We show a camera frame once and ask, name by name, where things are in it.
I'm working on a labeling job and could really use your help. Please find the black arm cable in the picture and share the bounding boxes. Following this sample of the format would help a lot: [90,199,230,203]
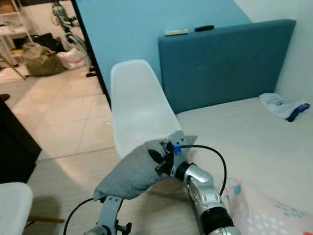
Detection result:
[63,197,96,235]
[178,144,228,196]

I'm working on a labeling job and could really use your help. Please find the white plastic chair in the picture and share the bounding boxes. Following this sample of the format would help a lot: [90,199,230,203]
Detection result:
[110,59,182,158]
[0,182,65,235]

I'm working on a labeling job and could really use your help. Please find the white plastic bag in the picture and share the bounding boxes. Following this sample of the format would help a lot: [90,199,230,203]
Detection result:
[57,48,86,70]

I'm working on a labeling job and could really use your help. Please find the white bed mattress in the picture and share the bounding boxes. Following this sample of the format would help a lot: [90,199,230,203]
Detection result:
[176,97,313,235]

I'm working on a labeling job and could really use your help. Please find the white remote control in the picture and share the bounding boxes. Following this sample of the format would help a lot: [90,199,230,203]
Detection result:
[165,29,189,36]

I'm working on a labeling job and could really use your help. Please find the grey pillow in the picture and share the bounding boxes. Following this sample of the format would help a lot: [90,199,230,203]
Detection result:
[94,130,198,201]

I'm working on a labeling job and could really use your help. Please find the brown bag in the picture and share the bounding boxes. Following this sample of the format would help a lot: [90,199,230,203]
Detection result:
[22,43,65,77]

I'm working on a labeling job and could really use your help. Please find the white shelf rack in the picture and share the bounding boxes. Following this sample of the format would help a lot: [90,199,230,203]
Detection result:
[0,0,31,81]

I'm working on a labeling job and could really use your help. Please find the black door frame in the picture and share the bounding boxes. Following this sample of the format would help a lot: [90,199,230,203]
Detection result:
[71,0,111,94]

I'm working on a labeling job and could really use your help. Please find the black bag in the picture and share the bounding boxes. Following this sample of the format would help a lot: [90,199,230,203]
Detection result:
[29,33,64,52]

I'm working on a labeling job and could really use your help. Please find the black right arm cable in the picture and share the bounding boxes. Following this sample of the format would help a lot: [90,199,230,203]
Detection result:
[178,144,228,196]

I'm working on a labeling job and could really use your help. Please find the white and blue cloth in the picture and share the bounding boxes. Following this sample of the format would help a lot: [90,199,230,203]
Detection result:
[259,93,311,123]

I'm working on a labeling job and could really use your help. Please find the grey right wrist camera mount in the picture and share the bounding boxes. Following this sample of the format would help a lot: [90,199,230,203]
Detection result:
[169,132,189,179]

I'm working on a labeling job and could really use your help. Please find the blue upholstered headboard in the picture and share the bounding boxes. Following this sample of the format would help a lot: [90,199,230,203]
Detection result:
[158,19,297,116]

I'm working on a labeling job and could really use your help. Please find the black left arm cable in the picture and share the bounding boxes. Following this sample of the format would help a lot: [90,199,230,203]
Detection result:
[63,197,96,235]

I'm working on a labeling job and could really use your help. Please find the dark wooden cabinet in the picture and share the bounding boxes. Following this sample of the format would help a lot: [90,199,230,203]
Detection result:
[0,98,41,184]

